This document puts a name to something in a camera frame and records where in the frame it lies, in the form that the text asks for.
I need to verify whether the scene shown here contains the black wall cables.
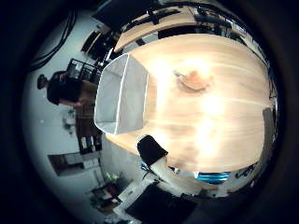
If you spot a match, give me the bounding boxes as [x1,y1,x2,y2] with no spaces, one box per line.
[28,8,78,73]

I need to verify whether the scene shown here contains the blue box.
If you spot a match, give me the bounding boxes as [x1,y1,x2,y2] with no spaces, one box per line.
[195,172,232,185]

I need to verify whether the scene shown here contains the black metal rack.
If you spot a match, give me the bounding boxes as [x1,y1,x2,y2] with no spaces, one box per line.
[65,58,105,86]

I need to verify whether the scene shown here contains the orange plush toy with tag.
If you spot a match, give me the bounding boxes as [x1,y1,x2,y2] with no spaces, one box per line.
[173,68,215,93]

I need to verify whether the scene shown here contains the low dark sideboard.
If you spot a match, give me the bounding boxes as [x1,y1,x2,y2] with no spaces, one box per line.
[47,150,101,177]

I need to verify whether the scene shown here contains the dark monitor screen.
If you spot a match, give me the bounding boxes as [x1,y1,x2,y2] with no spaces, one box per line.
[92,0,160,31]

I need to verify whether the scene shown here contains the brown wooden cabinet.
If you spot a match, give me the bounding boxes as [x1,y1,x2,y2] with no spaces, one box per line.
[74,81,104,156]

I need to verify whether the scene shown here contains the white fabric container bin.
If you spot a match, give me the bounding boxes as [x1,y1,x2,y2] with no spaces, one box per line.
[93,52,150,136]

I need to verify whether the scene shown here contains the black office chair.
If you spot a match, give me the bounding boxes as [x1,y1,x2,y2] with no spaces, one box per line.
[124,182,198,224]

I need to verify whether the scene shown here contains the wooden side table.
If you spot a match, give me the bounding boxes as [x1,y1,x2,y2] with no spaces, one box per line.
[113,7,225,53]

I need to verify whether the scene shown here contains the person in black shirt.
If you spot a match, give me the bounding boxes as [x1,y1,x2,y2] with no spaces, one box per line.
[36,70,101,108]

